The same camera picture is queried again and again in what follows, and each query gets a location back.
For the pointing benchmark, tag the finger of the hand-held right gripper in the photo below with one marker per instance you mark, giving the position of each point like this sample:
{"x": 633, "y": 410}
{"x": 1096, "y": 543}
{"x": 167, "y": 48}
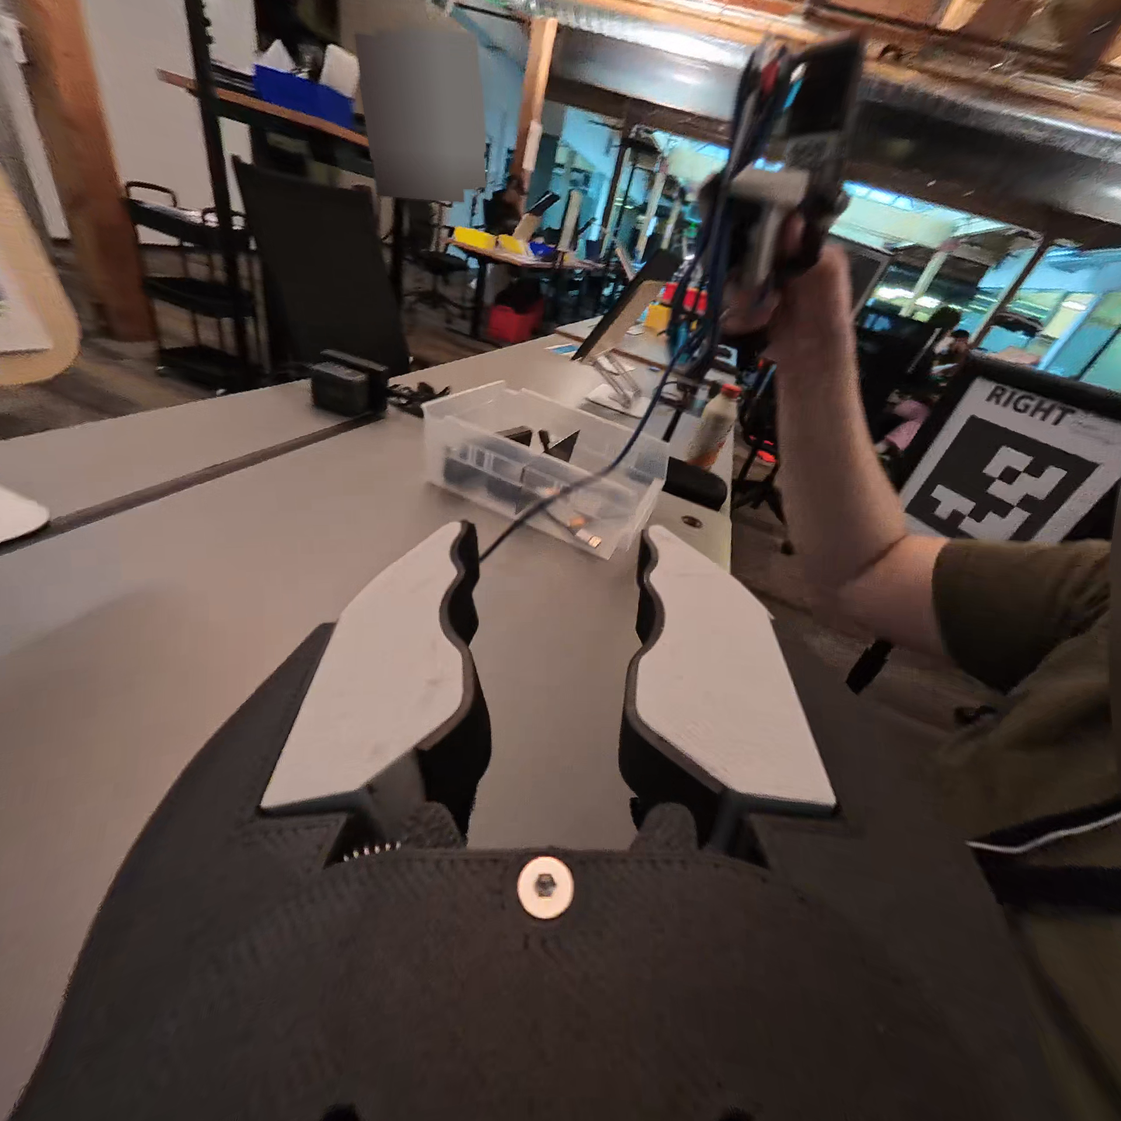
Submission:
{"x": 771, "y": 187}

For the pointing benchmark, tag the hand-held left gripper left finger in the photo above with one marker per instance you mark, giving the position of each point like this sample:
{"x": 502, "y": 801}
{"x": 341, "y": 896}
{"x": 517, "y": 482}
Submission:
{"x": 385, "y": 685}

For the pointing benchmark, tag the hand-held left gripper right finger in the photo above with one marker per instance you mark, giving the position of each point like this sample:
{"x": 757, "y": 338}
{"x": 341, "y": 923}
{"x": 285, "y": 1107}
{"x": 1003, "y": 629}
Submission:
{"x": 726, "y": 693}

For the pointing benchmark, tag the clear plastic bin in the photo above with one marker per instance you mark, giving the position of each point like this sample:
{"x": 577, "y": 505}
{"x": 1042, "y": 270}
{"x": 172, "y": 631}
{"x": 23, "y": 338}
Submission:
{"x": 490, "y": 412}

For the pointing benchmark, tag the person's right forearm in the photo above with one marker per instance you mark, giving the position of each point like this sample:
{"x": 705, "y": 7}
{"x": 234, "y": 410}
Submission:
{"x": 840, "y": 483}

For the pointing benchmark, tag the person's right hand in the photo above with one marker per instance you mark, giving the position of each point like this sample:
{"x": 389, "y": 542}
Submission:
{"x": 813, "y": 300}

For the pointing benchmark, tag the folding stand with tablet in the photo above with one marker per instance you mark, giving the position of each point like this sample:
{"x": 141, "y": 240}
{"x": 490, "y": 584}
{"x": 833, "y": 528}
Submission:
{"x": 625, "y": 325}

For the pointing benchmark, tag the white bottle orange cap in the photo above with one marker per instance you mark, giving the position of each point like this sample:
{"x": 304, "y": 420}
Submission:
{"x": 711, "y": 435}

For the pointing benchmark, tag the yellow plastic bin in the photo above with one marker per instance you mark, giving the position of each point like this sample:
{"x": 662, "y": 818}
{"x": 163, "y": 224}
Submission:
{"x": 511, "y": 245}
{"x": 473, "y": 240}

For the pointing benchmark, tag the red plastic bin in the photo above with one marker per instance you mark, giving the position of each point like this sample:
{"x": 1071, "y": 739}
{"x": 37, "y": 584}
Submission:
{"x": 515, "y": 325}

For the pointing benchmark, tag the black power adapter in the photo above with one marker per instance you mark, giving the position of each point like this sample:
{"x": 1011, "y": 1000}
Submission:
{"x": 345, "y": 387}

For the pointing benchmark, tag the black-framed marker sign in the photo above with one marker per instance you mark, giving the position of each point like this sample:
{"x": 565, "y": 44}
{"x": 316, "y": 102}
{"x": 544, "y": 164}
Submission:
{"x": 1007, "y": 474}

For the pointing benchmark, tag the black rolling cart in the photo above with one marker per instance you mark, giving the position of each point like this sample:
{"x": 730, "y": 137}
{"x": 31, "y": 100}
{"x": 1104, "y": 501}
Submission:
{"x": 198, "y": 294}

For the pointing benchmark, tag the blue plastic bin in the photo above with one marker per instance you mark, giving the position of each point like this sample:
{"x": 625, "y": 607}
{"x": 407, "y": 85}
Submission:
{"x": 302, "y": 96}

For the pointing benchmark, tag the black floor lamp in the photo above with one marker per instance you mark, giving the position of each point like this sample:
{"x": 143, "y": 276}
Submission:
{"x": 215, "y": 176}

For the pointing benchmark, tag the wooden support post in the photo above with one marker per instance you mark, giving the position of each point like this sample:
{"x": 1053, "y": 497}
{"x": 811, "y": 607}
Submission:
{"x": 87, "y": 176}

